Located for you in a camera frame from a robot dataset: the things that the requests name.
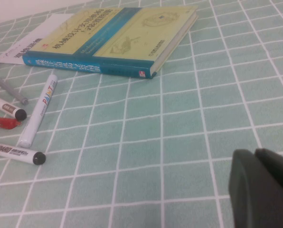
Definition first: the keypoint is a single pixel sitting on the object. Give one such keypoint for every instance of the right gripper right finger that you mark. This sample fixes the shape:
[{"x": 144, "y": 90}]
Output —
[{"x": 276, "y": 166}]

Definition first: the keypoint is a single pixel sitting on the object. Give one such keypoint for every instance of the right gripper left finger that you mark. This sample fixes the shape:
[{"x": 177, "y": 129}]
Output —
[{"x": 255, "y": 194}]

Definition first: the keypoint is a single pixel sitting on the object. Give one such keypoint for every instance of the red gel pen with clip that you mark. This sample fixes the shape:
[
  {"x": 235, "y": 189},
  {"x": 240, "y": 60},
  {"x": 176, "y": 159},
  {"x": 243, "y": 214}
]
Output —
[{"x": 3, "y": 122}]

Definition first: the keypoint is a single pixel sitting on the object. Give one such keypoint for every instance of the grey slim pen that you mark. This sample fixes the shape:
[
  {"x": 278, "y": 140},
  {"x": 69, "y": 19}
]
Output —
[{"x": 11, "y": 90}]

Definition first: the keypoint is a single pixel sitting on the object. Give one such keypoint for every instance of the yellow and teal hardcover book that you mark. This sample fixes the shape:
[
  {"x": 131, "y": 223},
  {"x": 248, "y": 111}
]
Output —
[{"x": 108, "y": 35}]

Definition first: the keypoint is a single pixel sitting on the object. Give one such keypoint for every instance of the white paint marker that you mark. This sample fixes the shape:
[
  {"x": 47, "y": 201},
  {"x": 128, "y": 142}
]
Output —
[{"x": 37, "y": 111}]

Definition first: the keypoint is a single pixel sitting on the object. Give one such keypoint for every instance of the whiteboard marker with bold print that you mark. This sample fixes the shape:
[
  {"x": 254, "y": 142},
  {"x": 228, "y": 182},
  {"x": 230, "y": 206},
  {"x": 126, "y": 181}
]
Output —
[{"x": 13, "y": 152}]

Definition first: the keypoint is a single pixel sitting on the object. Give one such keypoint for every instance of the whiteboard marker with brown label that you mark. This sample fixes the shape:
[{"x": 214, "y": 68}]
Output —
[{"x": 6, "y": 107}]

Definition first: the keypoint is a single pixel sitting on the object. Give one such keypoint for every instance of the white booklet with black print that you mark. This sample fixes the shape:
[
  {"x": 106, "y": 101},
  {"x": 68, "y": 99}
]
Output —
[{"x": 37, "y": 31}]

